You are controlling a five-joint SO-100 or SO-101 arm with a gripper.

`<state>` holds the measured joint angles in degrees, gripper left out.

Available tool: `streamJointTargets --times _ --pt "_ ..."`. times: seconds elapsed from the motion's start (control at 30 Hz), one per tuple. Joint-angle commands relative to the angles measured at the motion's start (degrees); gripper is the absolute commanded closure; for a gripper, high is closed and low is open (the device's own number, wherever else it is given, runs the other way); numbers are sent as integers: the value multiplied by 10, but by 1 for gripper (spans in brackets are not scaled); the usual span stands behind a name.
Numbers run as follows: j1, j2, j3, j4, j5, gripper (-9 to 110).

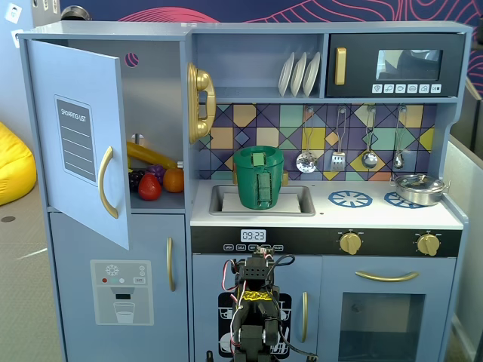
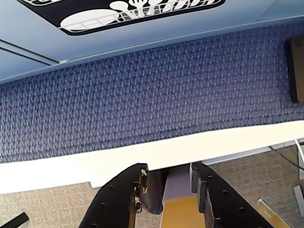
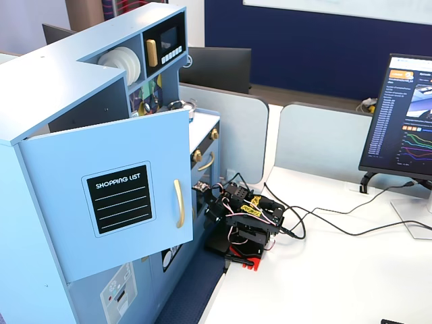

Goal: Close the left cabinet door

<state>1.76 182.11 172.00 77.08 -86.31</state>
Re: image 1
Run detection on purple toy grapes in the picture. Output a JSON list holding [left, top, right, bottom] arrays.
[[146, 164, 168, 186]]

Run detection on metal slotted skimmer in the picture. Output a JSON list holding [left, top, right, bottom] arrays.
[[296, 106, 318, 174]]

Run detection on yellow toy banana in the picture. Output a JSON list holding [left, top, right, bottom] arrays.
[[126, 141, 179, 170]]

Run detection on blue shopping list cabinet door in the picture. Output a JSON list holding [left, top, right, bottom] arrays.
[[25, 39, 131, 250]]

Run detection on black monitor back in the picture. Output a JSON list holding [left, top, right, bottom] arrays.
[[450, 78, 483, 152]]

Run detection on red toy strawberry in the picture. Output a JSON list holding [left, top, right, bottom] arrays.
[[137, 172, 163, 201]]

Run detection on black round object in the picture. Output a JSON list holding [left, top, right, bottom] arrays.
[[60, 5, 92, 22]]

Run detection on gold microwave handle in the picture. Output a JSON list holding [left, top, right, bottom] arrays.
[[334, 47, 347, 86]]

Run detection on toy orange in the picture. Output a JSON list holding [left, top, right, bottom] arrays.
[[162, 167, 186, 194]]

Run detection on dark toy grapes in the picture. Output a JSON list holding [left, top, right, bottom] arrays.
[[128, 169, 146, 193]]

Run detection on gold oven door handle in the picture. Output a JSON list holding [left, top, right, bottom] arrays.
[[355, 270, 420, 284]]

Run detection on grey toy sink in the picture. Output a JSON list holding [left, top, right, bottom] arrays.
[[208, 183, 316, 218]]

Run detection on metal slotted spatula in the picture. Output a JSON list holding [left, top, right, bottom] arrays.
[[331, 106, 348, 173]]

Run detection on blue oven door with window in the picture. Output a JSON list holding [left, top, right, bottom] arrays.
[[321, 256, 458, 362]]

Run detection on steel pot with lid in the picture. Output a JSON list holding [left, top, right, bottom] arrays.
[[389, 173, 451, 207]]

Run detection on black toy microwave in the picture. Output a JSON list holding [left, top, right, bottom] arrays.
[[325, 32, 466, 100]]

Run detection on blue ice dispenser fridge door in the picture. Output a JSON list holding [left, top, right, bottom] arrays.
[[48, 211, 189, 362]]

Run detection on gold toy telephone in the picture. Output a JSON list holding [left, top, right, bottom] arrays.
[[186, 62, 217, 146]]

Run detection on green plastic pot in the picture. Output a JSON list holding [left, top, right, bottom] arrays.
[[232, 146, 285, 210]]

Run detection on gold dishwasher door handle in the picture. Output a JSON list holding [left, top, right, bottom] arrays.
[[300, 291, 309, 344]]

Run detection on gold fridge door handle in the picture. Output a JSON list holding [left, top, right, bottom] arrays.
[[166, 236, 177, 293]]

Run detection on light grey desk divider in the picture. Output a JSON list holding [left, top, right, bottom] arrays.
[[441, 131, 483, 340]]

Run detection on yellow bean bag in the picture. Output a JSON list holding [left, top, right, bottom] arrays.
[[0, 121, 38, 207]]

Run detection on blue toy kitchen body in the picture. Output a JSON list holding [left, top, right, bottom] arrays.
[[17, 20, 472, 362]]

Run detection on blue dishwasher door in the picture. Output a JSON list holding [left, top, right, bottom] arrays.
[[192, 253, 323, 362]]

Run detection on metal ladle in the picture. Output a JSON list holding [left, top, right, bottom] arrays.
[[361, 105, 380, 170]]

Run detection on gold stove knob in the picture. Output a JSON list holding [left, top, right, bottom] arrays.
[[338, 232, 363, 256], [416, 233, 441, 257]]

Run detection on gold curved cabinet door handle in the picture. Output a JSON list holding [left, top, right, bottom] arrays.
[[98, 146, 120, 219]]

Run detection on metal spoon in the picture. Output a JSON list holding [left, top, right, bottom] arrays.
[[392, 105, 409, 170]]

